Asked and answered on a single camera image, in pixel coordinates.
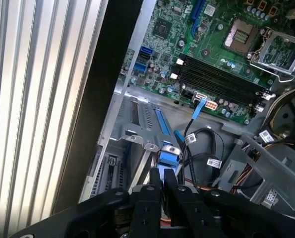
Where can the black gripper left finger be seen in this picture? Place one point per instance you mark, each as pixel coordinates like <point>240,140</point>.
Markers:
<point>147,210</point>

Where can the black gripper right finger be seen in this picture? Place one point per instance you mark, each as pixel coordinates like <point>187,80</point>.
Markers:
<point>189,213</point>

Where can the hard disk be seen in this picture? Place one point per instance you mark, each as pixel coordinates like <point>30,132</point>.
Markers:
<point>168,160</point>

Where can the metal disk bay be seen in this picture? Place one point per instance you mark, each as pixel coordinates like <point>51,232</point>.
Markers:
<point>151,146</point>

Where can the grey metal drive cage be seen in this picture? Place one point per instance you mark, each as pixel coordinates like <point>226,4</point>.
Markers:
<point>286,161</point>

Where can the white power socket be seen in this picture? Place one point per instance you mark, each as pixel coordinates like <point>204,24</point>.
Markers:
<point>211,105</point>

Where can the black PC case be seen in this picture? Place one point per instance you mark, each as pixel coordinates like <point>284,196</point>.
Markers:
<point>95,111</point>

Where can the black RAM slot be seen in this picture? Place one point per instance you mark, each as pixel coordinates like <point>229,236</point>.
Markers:
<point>224,75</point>
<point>224,82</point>
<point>224,96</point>
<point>224,89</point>

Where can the round black case fan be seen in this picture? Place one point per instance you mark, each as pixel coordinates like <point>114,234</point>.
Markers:
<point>294,116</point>

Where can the blue SATA port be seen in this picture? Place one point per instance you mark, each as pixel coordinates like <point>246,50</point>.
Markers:
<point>146,50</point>

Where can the metal locking lever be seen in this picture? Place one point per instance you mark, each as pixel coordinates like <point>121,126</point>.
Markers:
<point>288,78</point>

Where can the metal socket cover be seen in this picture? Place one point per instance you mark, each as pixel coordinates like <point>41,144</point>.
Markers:
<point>273,67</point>

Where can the green motherboard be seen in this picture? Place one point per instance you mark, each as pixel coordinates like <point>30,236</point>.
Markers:
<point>211,37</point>

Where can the CPU socket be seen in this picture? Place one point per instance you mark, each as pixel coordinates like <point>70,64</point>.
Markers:
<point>240,36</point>

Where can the black square chipset chip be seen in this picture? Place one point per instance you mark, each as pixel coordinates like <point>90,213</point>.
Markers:
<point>164,26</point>

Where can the blue expansion slot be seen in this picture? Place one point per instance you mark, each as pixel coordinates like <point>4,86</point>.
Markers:
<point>197,19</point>

